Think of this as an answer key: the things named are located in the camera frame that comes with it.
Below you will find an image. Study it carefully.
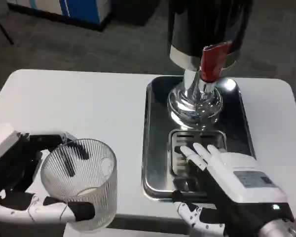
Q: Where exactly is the red tap lever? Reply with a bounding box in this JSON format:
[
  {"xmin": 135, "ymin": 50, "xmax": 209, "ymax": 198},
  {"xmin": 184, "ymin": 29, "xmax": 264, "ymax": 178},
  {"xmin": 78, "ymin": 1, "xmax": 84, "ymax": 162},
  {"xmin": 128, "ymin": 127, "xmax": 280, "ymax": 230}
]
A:
[{"xmin": 200, "ymin": 41, "xmax": 232, "ymax": 82}]

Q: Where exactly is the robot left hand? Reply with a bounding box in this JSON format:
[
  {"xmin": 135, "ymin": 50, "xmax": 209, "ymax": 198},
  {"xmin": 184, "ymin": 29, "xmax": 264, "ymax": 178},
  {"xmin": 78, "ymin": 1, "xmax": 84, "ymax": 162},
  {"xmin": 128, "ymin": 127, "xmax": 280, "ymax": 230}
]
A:
[{"xmin": 0, "ymin": 122, "xmax": 96, "ymax": 223}]

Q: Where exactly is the large steel tray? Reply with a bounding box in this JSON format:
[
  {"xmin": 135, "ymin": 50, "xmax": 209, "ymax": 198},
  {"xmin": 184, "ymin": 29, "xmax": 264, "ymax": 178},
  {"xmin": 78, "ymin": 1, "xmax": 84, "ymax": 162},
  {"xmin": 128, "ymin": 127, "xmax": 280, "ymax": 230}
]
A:
[{"xmin": 142, "ymin": 75, "xmax": 257, "ymax": 202}]

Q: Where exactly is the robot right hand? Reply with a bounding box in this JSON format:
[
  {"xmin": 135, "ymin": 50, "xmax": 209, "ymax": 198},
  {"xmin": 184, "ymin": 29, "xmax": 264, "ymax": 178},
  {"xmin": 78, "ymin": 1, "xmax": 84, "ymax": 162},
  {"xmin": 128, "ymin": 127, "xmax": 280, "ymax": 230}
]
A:
[{"xmin": 172, "ymin": 143, "xmax": 296, "ymax": 237}]

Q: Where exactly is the clear ribbed glass cup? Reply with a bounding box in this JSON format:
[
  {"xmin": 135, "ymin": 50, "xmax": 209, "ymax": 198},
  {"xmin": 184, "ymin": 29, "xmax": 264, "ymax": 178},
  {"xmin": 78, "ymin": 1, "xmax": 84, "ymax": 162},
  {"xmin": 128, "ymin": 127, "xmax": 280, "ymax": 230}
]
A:
[{"xmin": 40, "ymin": 138, "xmax": 118, "ymax": 233}]

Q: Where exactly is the black stand leg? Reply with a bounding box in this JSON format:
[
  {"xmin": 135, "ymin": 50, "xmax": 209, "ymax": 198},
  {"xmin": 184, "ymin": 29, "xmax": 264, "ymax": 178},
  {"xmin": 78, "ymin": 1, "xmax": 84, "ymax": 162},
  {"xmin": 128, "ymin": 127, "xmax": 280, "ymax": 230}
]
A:
[{"xmin": 0, "ymin": 9, "xmax": 15, "ymax": 45}]

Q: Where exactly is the steel drip tray with grid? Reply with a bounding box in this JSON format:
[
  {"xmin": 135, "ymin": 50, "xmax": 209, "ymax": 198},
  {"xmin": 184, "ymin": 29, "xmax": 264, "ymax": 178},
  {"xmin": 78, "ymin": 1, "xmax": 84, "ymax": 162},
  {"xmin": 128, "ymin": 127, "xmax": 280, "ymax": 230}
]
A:
[{"xmin": 168, "ymin": 128, "xmax": 227, "ymax": 177}]

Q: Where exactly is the black steel drink dispenser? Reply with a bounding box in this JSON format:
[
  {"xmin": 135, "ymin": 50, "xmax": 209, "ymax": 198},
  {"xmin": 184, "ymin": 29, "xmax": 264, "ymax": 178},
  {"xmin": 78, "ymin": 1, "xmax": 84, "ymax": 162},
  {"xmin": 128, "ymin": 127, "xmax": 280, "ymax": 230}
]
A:
[{"xmin": 167, "ymin": 0, "xmax": 254, "ymax": 131}]

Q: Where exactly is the blue and white cabinet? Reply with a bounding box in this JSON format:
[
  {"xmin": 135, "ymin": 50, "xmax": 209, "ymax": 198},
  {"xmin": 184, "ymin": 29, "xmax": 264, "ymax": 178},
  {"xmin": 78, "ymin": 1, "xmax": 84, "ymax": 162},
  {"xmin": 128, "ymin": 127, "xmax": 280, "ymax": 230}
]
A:
[{"xmin": 7, "ymin": 0, "xmax": 115, "ymax": 32}]

